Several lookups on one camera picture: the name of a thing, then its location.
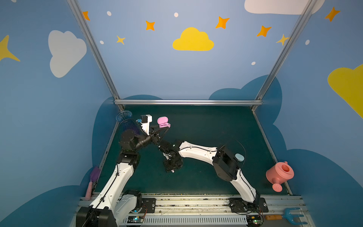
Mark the pink earbud charging case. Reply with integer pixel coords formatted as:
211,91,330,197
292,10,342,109
157,116,171,128

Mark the light blue earbud case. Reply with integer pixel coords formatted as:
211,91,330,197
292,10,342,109
235,153,245,162

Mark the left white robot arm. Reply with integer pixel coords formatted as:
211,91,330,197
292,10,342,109
75,126,169,227

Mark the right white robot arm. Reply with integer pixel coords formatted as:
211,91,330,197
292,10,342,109
158,141,260,204

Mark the purple ribbed glass vase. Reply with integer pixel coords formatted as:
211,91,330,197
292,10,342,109
115,110,141,135

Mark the left green circuit board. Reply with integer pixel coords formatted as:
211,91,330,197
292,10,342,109
127,216,144,224

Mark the green circuit board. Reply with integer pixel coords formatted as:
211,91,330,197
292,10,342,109
127,216,144,224
246,215,264,227

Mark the right green circuit board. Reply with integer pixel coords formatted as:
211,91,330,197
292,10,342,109
246,215,264,227

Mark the pink toy watering can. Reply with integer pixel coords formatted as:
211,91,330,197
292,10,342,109
266,161,295,193

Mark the blue toy garden fork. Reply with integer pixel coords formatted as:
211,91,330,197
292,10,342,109
263,207,308,226

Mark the aluminium back frame rail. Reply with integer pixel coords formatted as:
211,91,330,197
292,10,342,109
114,99,263,106

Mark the front aluminium rail bed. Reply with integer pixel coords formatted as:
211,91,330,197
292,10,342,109
121,194,315,227

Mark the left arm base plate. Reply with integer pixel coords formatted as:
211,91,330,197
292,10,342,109
131,198,156,214

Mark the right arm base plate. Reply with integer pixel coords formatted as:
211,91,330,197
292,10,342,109
228,197,269,214

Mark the aluminium left frame post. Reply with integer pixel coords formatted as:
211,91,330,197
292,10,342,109
67,0,120,101

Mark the aluminium frame post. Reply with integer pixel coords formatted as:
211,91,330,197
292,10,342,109
251,0,318,112
67,0,120,101

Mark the aluminium right frame post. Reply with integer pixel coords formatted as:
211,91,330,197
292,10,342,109
251,0,318,112

